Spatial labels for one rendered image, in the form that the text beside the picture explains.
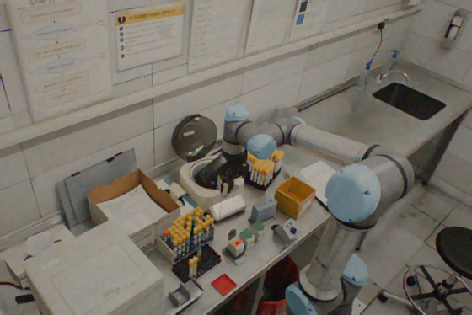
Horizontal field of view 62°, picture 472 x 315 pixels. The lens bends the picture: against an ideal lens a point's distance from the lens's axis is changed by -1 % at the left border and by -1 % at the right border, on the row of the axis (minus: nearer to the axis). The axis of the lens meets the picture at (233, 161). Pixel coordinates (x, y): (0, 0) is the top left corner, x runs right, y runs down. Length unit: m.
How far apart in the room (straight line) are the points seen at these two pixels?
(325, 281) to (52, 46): 1.03
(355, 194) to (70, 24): 0.95
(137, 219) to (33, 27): 0.77
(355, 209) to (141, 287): 0.59
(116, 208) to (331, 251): 0.93
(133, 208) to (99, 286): 0.57
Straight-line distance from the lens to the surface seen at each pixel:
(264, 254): 1.60
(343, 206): 0.89
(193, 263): 1.41
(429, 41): 3.47
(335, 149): 1.09
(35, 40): 1.31
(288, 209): 1.74
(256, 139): 1.14
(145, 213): 1.62
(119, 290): 1.13
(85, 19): 1.35
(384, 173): 0.91
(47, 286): 1.17
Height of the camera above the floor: 2.11
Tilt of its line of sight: 38 degrees down
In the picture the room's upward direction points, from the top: 8 degrees clockwise
